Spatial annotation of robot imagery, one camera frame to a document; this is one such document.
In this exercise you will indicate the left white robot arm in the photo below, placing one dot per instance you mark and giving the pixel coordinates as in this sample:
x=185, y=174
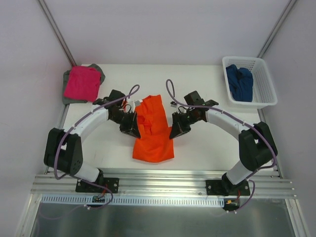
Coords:
x=63, y=150

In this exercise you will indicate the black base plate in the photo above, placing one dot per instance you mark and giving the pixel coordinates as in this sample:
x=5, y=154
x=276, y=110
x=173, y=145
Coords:
x=111, y=183
x=217, y=187

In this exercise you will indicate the pink folded t shirt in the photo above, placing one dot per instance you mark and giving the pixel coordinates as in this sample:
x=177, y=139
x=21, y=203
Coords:
x=83, y=84

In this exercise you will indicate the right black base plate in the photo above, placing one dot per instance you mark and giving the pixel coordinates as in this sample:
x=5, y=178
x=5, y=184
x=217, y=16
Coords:
x=217, y=187

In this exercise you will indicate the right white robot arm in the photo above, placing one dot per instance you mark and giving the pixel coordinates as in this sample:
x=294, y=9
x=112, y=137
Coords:
x=256, y=146

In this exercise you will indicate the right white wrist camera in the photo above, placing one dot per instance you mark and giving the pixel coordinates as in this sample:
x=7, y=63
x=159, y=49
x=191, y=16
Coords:
x=174, y=104

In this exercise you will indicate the aluminium mounting rail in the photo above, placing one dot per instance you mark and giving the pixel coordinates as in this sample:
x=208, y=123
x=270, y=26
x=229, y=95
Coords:
x=168, y=183

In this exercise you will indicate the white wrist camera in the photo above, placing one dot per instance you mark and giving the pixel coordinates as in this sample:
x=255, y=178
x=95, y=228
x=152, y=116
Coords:
x=137, y=103
x=174, y=104

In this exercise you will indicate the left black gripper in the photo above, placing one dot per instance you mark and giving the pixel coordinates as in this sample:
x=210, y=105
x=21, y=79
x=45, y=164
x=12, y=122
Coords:
x=127, y=121

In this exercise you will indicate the orange t shirt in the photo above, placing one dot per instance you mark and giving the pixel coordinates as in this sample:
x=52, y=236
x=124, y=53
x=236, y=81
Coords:
x=154, y=145

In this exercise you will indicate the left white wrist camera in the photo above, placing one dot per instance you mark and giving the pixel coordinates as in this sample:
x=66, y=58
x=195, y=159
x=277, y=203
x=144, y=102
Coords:
x=137, y=103

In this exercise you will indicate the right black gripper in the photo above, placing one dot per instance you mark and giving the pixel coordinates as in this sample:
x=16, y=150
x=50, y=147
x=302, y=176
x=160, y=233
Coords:
x=181, y=121

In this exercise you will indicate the blue t shirt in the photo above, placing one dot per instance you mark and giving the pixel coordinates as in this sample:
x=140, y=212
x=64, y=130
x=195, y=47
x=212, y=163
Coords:
x=240, y=81

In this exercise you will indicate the grey folded t shirt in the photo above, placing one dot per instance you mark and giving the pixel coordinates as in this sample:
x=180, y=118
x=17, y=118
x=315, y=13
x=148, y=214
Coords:
x=67, y=101

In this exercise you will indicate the white plastic basket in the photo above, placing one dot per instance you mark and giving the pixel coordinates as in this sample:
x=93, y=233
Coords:
x=263, y=90

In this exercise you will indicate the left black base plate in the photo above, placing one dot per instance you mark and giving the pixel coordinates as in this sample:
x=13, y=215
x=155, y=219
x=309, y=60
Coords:
x=111, y=183

